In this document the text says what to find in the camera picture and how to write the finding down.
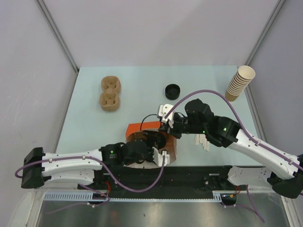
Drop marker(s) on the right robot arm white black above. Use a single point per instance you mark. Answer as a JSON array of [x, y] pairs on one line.
[[280, 171]]

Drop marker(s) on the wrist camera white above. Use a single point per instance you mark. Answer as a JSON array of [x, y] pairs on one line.
[[165, 114], [161, 158]]

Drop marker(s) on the orange paper bag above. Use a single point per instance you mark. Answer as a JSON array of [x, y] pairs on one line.
[[132, 135]]

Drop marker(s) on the bundle of wrapped straws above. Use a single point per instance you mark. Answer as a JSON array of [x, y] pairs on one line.
[[200, 139]]

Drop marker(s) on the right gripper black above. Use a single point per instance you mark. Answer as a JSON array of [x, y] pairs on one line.
[[166, 128]]

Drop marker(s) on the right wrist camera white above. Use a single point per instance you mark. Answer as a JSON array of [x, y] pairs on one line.
[[165, 114]]

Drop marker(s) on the brown pulp cup carrier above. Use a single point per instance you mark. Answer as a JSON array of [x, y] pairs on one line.
[[109, 99]]

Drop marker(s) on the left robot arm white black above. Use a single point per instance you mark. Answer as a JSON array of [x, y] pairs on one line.
[[81, 168]]

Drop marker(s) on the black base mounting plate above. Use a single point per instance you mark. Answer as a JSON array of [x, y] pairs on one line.
[[175, 182]]

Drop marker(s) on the aluminium rail frame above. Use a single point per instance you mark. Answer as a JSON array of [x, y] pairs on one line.
[[254, 210]]

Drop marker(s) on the stack of black lids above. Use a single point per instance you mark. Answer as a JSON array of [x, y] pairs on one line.
[[172, 91]]

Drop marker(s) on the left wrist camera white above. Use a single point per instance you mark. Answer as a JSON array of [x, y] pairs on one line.
[[161, 158]]

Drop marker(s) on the stack of paper cups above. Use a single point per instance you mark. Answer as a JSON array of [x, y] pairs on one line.
[[243, 76]]

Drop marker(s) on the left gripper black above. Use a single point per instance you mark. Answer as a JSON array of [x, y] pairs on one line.
[[153, 139]]

